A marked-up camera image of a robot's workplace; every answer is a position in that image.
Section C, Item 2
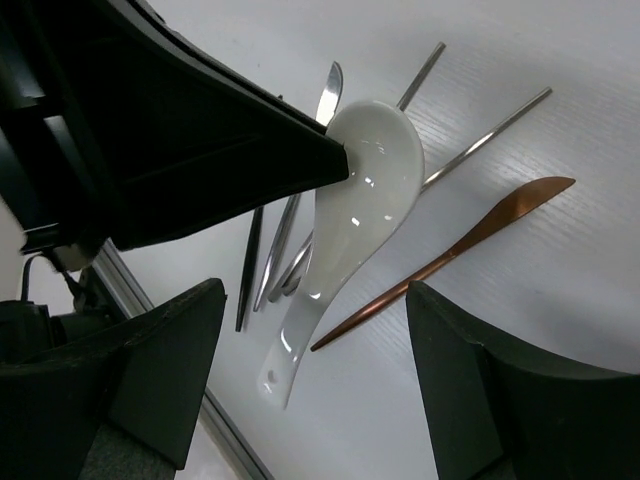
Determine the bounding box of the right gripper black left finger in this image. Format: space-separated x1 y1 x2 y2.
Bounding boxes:
1 279 226 479

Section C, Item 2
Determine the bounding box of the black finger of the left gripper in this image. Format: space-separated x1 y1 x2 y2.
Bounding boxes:
1 1 348 250

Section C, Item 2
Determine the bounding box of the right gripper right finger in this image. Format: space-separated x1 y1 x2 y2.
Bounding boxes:
406 281 639 479

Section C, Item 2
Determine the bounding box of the silver knife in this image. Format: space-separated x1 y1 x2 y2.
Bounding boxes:
252 60 346 314

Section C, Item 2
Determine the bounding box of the white ceramic spoon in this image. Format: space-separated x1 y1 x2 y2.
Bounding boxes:
257 101 425 408

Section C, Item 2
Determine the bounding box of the silver chopstick right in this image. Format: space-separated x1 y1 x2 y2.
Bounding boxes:
267 87 553 303

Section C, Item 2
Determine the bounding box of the silver chopstick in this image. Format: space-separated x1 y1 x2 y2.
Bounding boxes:
267 41 446 303
267 87 553 303

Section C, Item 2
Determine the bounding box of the silver chopstick left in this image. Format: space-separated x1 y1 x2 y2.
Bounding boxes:
267 41 446 303

